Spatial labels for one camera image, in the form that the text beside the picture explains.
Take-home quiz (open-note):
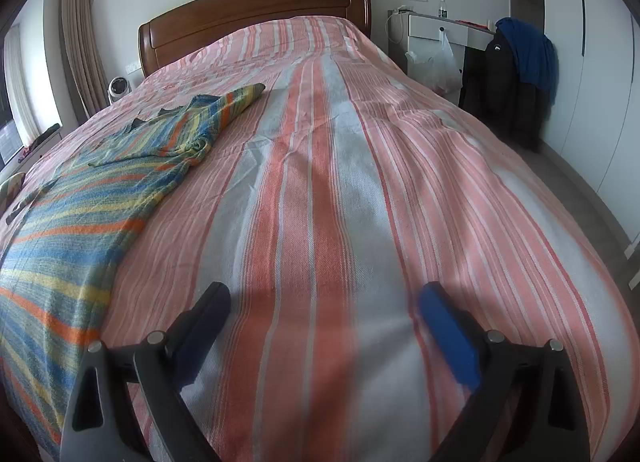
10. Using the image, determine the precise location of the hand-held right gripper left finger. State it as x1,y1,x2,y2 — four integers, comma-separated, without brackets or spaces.
59,282,232,462

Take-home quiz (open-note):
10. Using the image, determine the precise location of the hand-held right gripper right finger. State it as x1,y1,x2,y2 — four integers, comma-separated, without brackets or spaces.
419,282,593,462

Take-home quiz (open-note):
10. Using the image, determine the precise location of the multicolour striped knit sweater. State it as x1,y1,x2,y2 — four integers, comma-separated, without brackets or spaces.
0,83,266,443

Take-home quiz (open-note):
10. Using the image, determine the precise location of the dark clothes pile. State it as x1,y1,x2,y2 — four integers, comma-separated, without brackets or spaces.
22,123,63,150

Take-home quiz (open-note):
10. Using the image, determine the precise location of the bed with pink striped cover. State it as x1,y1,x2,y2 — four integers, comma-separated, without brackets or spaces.
0,16,626,462

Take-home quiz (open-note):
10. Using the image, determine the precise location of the striped pillow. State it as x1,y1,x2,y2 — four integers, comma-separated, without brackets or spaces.
0,173,26,204

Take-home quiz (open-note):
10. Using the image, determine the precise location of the white window seat cabinet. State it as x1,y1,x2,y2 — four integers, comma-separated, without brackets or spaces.
0,134,68,183

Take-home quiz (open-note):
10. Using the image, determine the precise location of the black jacket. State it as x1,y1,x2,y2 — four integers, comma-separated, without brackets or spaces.
459,32,548,153

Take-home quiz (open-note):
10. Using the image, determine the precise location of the white round fan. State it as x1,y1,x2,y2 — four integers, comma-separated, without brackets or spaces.
107,77,132,105

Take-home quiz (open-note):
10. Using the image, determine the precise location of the white plastic bag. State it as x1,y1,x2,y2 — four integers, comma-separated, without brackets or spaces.
406,29,464,94

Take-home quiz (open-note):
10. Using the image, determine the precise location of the window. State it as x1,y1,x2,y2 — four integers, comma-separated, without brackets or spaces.
0,87,24,168

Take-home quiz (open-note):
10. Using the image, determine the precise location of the blue garment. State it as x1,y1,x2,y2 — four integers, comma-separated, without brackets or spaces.
495,17,559,108

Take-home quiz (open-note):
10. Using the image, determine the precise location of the white wardrobe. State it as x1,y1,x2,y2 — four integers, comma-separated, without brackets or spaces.
502,0,640,243

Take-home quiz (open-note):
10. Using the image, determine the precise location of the white sheer curtain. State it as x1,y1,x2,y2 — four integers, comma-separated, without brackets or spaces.
4,24,45,145

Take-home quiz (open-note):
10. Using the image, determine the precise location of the white desk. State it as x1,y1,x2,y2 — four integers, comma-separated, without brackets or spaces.
387,11,497,93

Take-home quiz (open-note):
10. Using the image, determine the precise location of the brown curtain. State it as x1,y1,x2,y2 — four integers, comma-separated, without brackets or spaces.
60,0,108,120

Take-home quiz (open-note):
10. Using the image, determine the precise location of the wooden headboard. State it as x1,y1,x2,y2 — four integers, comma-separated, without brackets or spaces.
138,0,372,79

